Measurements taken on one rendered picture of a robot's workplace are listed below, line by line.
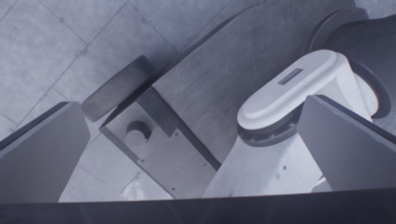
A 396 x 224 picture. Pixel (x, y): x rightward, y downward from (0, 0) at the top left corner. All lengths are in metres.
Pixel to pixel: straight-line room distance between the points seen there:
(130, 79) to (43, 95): 0.34
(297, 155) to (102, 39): 0.54
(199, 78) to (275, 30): 0.20
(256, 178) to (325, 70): 0.20
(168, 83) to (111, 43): 0.24
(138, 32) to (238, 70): 0.30
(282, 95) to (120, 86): 0.30
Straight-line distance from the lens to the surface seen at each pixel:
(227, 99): 0.47
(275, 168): 0.31
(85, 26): 0.64
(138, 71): 0.45
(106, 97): 0.43
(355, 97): 0.41
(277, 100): 0.35
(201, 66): 0.44
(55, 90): 0.69
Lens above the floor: 0.61
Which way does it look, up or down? 70 degrees down
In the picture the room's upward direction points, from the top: 154 degrees clockwise
